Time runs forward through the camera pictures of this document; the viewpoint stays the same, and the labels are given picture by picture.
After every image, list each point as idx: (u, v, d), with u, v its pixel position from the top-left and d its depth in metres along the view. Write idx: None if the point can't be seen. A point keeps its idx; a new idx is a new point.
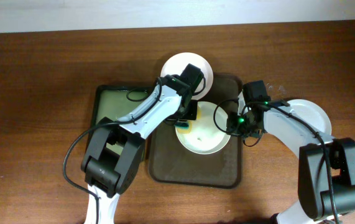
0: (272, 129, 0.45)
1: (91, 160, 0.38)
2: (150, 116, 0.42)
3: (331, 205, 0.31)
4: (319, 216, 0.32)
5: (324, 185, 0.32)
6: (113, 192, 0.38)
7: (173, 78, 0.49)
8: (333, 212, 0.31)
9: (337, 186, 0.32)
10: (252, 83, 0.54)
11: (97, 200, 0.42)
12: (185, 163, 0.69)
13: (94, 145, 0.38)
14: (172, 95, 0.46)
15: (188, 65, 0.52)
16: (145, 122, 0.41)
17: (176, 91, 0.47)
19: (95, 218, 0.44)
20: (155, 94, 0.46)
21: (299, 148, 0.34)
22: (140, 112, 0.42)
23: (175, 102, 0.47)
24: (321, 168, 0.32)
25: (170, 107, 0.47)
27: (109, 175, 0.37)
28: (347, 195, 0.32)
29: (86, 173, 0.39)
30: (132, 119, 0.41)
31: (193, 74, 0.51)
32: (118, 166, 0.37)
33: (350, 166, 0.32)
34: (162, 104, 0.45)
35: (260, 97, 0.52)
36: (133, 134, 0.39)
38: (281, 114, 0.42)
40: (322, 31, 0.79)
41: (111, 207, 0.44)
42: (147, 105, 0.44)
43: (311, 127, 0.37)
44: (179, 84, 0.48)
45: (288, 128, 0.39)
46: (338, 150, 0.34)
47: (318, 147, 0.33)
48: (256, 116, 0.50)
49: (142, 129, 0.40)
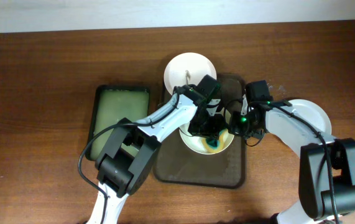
0: (273, 129, 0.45)
1: (106, 158, 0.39)
2: (167, 121, 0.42)
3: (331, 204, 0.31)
4: (319, 215, 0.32)
5: (324, 185, 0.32)
6: (124, 192, 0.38)
7: (190, 88, 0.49)
8: (334, 211, 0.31)
9: (338, 186, 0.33)
10: (255, 83, 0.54)
11: (106, 198, 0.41)
12: (189, 163, 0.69)
13: (110, 145, 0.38)
14: (188, 104, 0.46)
15: (206, 76, 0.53)
16: (162, 127, 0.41)
17: (194, 100, 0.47)
19: (101, 218, 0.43)
20: (171, 101, 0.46)
21: (301, 147, 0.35)
22: (156, 117, 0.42)
23: (192, 111, 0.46)
24: (322, 168, 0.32)
25: (186, 116, 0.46)
27: (122, 175, 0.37)
28: (347, 195, 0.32)
29: (99, 171, 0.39)
30: (150, 122, 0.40)
31: (209, 86, 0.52)
32: (132, 167, 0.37)
33: (350, 166, 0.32)
34: (179, 112, 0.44)
35: (263, 98, 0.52)
36: (151, 137, 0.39)
38: (283, 114, 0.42)
40: (322, 32, 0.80)
41: (119, 207, 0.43)
42: (164, 111, 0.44)
43: (314, 127, 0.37)
44: (197, 94, 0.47)
45: (290, 128, 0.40)
46: (339, 150, 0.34)
47: (319, 147, 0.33)
48: (258, 116, 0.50)
49: (159, 133, 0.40)
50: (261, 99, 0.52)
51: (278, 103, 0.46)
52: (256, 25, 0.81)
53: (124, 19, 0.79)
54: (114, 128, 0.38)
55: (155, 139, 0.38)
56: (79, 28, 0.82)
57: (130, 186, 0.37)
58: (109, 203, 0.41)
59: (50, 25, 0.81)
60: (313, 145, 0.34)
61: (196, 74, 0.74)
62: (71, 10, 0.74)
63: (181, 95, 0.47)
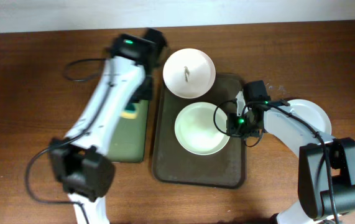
0: (272, 129, 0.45)
1: (63, 177, 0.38)
2: (106, 113, 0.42)
3: (331, 204, 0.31)
4: (319, 216, 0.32)
5: (324, 185, 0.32)
6: (95, 195, 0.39)
7: (127, 42, 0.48)
8: (334, 211, 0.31)
9: (337, 186, 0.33)
10: (253, 83, 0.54)
11: (81, 205, 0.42)
12: (189, 163, 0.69)
13: (56, 163, 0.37)
14: (122, 74, 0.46)
15: (150, 28, 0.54)
16: (99, 127, 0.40)
17: (133, 61, 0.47)
19: (83, 219, 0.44)
20: (106, 80, 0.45)
21: (299, 148, 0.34)
22: (94, 113, 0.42)
23: (133, 75, 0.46)
24: (321, 168, 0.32)
25: (130, 84, 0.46)
27: (85, 185, 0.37)
28: (347, 195, 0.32)
29: (63, 186, 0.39)
30: (83, 130, 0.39)
31: (156, 40, 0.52)
32: (87, 177, 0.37)
33: (350, 165, 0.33)
34: (117, 88, 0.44)
35: (260, 97, 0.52)
36: (89, 149, 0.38)
38: (281, 114, 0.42)
40: (321, 32, 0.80)
41: (98, 208, 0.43)
42: (101, 98, 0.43)
43: (311, 127, 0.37)
44: (129, 53, 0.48)
45: (288, 128, 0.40)
46: (337, 150, 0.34)
47: (318, 147, 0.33)
48: (257, 116, 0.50)
49: (97, 134, 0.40)
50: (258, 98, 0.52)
51: (276, 103, 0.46)
52: (257, 25, 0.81)
53: (124, 19, 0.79)
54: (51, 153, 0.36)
55: (94, 150, 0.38)
56: (80, 28, 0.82)
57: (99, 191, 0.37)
58: (86, 208, 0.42)
59: (50, 25, 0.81)
60: (310, 146, 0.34)
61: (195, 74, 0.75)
62: (71, 10, 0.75)
63: (114, 63, 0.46)
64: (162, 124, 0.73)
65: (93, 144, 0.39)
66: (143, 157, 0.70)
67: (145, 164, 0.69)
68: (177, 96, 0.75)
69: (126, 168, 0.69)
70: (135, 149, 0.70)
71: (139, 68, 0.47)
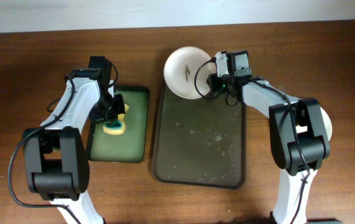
0: (250, 101, 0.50)
1: (35, 176, 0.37)
2: (74, 107, 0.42)
3: (298, 155, 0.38)
4: (289, 163, 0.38)
5: (289, 137, 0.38)
6: (75, 191, 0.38)
7: (80, 70, 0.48)
8: (290, 158, 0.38)
9: (303, 140, 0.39)
10: (228, 60, 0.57)
11: (66, 207, 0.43)
12: (189, 161, 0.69)
13: (32, 163, 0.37)
14: (84, 83, 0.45)
15: (91, 56, 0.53)
16: (71, 116, 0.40)
17: (89, 77, 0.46)
19: (73, 218, 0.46)
20: (69, 88, 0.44)
21: (268, 108, 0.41)
22: (62, 107, 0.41)
23: (92, 86, 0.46)
24: (287, 124, 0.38)
25: (91, 93, 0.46)
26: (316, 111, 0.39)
27: (59, 180, 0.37)
28: (312, 146, 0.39)
29: (39, 192, 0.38)
30: (56, 117, 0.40)
31: (100, 62, 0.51)
32: (64, 167, 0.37)
33: (314, 121, 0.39)
34: (81, 91, 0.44)
35: (242, 69, 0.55)
36: (64, 128, 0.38)
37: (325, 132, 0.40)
38: (255, 86, 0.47)
40: (320, 31, 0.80)
41: (84, 208, 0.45)
42: (64, 101, 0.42)
43: (280, 94, 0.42)
44: (87, 73, 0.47)
45: (262, 93, 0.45)
46: (302, 108, 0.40)
47: (285, 107, 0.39)
48: (237, 93, 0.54)
49: (69, 121, 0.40)
50: (241, 72, 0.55)
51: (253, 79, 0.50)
52: (256, 25, 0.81)
53: (124, 19, 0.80)
54: (22, 144, 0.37)
55: (69, 127, 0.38)
56: (81, 28, 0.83)
57: (76, 185, 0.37)
58: (72, 208, 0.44)
59: (50, 25, 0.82)
60: (279, 104, 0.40)
61: (195, 73, 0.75)
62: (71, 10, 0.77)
63: (72, 79, 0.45)
64: (163, 124, 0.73)
65: (66, 126, 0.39)
66: (143, 157, 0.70)
67: (146, 164, 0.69)
68: (178, 98, 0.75)
69: (126, 168, 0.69)
70: (135, 150, 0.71)
71: (96, 81, 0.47)
